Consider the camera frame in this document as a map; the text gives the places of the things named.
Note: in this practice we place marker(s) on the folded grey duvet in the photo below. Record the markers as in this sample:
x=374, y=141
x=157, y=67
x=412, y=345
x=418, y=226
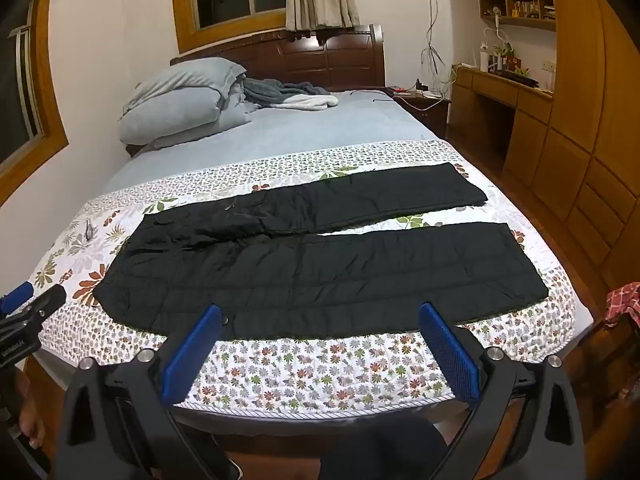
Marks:
x=170, y=110

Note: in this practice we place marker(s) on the white floral quilt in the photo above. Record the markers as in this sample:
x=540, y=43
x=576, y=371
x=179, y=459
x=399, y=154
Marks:
x=300, y=375

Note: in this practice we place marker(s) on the dark wooden nightstand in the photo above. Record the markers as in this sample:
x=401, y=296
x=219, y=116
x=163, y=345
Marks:
x=425, y=109

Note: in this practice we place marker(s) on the light wooden wardrobe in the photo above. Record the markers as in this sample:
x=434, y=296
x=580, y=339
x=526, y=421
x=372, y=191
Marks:
x=600, y=110

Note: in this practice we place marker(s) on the black quilted pants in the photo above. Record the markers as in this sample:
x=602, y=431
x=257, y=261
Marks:
x=300, y=270

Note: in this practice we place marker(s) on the white bottle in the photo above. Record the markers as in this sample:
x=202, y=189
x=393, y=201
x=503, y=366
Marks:
x=484, y=57

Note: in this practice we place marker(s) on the grey and white blanket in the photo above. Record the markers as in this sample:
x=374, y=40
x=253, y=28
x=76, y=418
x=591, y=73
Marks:
x=280, y=91

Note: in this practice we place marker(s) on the red plaid cloth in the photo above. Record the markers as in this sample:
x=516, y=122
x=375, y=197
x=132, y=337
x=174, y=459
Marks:
x=625, y=302

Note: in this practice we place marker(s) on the light wooden desk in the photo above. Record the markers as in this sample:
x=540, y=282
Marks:
x=530, y=125

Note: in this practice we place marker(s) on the dark wooden headboard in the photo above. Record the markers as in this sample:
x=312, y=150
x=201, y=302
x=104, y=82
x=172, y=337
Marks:
x=345, y=60

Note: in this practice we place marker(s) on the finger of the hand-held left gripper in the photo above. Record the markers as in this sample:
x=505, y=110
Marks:
x=47, y=301
x=19, y=294

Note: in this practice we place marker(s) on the bed with blue sheet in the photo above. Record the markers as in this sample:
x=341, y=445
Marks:
x=310, y=130

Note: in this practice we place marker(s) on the wooden chair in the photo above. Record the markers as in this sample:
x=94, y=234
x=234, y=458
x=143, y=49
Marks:
x=611, y=360

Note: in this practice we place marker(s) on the person's leg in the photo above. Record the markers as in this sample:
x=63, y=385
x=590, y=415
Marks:
x=380, y=450

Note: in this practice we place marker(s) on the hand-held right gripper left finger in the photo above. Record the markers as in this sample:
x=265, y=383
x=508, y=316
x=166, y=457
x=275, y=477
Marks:
x=192, y=347

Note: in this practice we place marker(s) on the person's left hand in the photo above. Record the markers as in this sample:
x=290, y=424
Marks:
x=30, y=417

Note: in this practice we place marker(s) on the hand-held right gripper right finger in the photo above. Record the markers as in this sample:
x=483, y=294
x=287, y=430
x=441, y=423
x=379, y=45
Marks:
x=447, y=352

